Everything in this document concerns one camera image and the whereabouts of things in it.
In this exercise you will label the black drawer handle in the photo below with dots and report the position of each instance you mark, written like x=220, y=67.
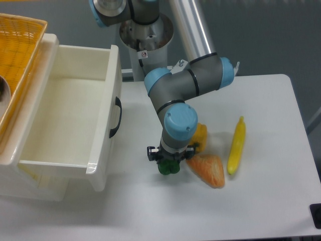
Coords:
x=117, y=118

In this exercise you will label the yellow woven basket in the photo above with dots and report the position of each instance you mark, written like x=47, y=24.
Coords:
x=20, y=41

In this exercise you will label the orange triangular bread slice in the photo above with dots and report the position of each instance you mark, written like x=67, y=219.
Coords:
x=209, y=168

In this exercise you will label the white open drawer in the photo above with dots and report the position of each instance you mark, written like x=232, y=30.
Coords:
x=76, y=113

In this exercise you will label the white bracket behind table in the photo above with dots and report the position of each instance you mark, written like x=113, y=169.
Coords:
x=236, y=68

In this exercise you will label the black object at table edge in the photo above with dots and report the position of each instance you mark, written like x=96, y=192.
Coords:
x=315, y=210

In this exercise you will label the green bell pepper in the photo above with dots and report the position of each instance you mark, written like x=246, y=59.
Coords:
x=167, y=167

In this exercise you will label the white drawer cabinet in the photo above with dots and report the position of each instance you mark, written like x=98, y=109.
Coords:
x=21, y=176

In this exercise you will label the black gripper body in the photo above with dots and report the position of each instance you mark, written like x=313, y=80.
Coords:
x=177, y=155

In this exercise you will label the yellow banana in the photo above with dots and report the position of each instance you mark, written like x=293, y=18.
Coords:
x=237, y=146

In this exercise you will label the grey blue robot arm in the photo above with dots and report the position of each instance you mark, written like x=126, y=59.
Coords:
x=169, y=90

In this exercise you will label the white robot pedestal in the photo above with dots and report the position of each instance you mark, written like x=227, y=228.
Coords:
x=147, y=45

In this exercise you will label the yellow bell pepper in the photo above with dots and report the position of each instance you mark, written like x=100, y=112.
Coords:
x=199, y=139

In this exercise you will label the metal bowl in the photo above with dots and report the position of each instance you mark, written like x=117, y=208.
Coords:
x=5, y=96

